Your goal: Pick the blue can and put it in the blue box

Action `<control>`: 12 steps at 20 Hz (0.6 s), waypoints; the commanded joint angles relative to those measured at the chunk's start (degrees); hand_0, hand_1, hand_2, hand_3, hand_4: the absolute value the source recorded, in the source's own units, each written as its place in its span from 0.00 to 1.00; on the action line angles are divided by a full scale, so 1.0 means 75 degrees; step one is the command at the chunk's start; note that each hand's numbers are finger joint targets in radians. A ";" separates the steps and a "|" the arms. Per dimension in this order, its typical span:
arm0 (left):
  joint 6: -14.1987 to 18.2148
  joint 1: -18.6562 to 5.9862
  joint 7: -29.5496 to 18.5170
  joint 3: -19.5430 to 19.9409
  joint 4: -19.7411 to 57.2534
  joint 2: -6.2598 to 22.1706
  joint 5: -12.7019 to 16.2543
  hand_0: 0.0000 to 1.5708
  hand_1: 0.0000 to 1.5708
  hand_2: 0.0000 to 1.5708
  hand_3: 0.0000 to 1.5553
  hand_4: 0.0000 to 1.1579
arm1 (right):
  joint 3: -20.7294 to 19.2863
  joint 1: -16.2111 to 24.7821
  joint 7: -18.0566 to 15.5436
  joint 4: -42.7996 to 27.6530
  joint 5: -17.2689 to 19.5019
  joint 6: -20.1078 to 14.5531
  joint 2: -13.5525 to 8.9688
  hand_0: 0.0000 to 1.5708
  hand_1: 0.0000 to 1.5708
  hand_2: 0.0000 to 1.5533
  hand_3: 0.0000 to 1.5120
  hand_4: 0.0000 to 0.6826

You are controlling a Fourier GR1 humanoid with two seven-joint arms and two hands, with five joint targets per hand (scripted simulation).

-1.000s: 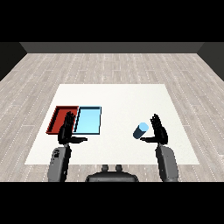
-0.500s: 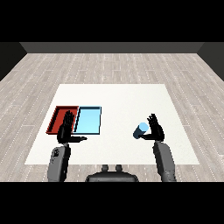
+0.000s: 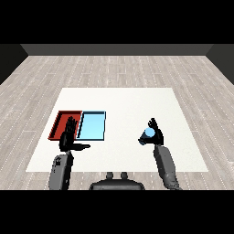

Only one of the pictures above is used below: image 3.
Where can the small blue can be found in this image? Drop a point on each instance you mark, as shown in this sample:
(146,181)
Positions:
(148,133)

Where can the light blue shallow open box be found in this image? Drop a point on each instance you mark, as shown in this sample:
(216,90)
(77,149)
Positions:
(92,125)

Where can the dark grey robot body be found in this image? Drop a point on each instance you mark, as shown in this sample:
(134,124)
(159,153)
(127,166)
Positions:
(117,183)

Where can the red shallow open box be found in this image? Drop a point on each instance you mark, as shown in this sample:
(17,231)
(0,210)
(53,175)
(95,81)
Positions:
(63,125)

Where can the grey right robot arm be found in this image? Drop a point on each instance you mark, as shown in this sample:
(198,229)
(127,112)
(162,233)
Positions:
(166,167)

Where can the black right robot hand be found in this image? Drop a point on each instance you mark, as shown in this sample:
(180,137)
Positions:
(157,136)

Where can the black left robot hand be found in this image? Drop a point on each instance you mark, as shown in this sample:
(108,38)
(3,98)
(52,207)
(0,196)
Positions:
(67,140)

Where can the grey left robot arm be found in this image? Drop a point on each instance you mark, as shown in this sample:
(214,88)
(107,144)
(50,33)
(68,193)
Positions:
(61,172)

